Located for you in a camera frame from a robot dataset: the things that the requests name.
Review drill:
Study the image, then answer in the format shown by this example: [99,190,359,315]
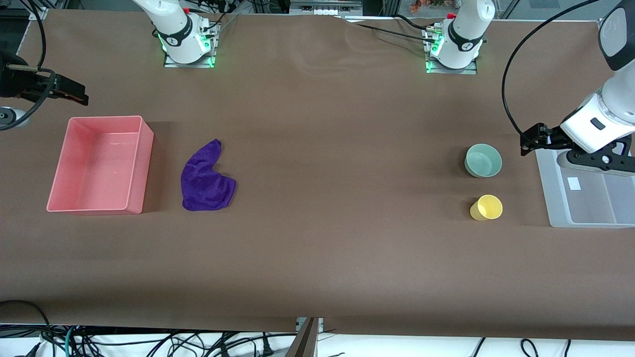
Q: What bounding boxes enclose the pale green bowl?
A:
[465,144,503,178]

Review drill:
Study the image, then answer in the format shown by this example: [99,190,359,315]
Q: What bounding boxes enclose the yellow cup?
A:
[470,194,504,221]

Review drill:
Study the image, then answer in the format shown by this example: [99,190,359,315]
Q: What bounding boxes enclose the purple cloth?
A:
[181,139,237,212]

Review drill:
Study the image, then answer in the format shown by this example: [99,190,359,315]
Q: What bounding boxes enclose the clear plastic bin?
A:
[536,148,635,229]

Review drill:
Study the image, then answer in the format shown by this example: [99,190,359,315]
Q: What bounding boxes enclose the pink plastic bin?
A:
[46,116,155,215]

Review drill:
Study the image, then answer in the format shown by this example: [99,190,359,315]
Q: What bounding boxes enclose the brown table cover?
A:
[0,9,635,343]

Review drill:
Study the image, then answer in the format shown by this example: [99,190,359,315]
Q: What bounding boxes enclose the grey power strip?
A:
[290,0,364,16]

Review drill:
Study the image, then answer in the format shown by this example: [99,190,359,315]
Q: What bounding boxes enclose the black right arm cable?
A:
[0,0,58,132]

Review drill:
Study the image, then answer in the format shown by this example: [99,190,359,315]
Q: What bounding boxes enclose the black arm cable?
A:
[0,0,58,132]
[502,0,603,137]

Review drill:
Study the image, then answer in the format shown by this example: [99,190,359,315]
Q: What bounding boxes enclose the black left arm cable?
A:
[502,0,603,137]

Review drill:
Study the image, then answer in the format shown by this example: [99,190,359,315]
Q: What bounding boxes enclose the long black table cable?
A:
[342,16,440,41]

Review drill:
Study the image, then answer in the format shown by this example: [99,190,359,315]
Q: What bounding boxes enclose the thick black floor cable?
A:
[0,299,56,357]

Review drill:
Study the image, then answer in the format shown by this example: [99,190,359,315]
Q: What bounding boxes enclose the tangled black cables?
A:
[72,331,298,357]

